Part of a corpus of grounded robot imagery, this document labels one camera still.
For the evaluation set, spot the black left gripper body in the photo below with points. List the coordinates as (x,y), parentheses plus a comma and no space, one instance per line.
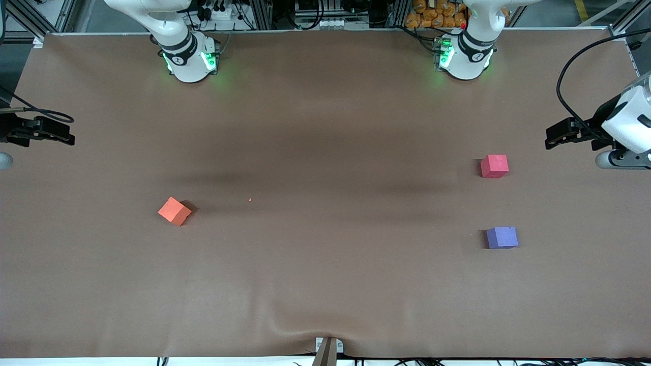
(596,127)

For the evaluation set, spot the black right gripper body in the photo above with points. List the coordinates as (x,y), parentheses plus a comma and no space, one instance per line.
(7,130)

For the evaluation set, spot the orange foam cube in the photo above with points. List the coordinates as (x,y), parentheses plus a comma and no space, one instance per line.
(173,210)

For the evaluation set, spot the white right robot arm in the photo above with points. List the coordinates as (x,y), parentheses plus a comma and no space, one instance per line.
(189,63)

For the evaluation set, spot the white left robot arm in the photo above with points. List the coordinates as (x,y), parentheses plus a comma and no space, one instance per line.
(465,56)

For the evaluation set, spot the red foam cube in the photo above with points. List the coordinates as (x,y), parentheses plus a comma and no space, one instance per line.
(494,165)

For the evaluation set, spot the purple foam cube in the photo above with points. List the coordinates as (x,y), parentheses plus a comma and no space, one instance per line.
(502,237)

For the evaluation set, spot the small green-lit circuit board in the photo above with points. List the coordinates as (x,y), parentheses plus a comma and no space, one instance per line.
(439,53)

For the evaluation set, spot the pile of orange bags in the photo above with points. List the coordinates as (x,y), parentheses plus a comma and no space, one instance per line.
(432,15)

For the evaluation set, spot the white power strip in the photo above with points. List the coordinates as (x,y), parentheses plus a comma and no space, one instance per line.
(219,12)

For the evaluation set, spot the white terminal block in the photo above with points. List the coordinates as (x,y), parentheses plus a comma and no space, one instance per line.
(331,23)

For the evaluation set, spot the brown table mat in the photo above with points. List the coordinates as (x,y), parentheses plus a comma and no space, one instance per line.
(325,279)

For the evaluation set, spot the white corner bracket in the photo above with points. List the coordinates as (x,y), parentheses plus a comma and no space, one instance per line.
(38,42)

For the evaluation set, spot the aluminium frame profile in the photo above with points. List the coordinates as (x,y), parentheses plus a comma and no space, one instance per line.
(630,18)
(46,18)

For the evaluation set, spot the metal clamp bracket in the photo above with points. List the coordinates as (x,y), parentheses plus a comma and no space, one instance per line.
(329,351)

